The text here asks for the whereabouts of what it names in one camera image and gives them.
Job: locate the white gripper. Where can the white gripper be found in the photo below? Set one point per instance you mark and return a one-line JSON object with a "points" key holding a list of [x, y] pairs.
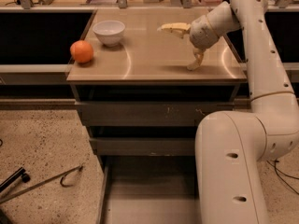
{"points": [[202, 33]]}

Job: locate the orange fruit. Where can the orange fruit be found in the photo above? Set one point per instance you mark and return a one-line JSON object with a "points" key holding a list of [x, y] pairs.
{"points": [[81, 51]]}

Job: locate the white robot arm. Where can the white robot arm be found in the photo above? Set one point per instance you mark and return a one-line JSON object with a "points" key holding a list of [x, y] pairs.
{"points": [[229, 144]]}

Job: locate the grey drawer cabinet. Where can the grey drawer cabinet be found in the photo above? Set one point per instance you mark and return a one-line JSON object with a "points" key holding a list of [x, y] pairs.
{"points": [[151, 66]]}

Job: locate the top grey drawer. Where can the top grey drawer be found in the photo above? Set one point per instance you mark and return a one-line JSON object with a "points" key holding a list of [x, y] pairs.
{"points": [[147, 114]]}

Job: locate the middle grey drawer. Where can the middle grey drawer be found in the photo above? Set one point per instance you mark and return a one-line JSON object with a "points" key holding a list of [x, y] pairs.
{"points": [[143, 146]]}

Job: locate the bottom grey open drawer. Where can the bottom grey open drawer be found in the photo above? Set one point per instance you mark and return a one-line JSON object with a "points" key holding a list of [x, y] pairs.
{"points": [[149, 190]]}

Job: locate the white ceramic bowl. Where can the white ceramic bowl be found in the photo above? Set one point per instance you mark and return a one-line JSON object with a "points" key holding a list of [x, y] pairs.
{"points": [[109, 33]]}

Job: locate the metal hook rod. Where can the metal hook rod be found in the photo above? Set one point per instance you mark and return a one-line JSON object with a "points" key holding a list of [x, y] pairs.
{"points": [[62, 176]]}

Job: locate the black tripod leg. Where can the black tripod leg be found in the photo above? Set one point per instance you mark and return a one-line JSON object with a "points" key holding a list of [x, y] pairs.
{"points": [[21, 172]]}

